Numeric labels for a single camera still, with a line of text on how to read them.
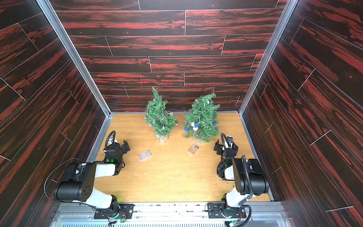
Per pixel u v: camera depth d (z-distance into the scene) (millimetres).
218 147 827
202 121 800
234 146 842
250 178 426
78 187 444
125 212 722
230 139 769
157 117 810
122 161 767
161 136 984
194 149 981
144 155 933
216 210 734
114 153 704
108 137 703
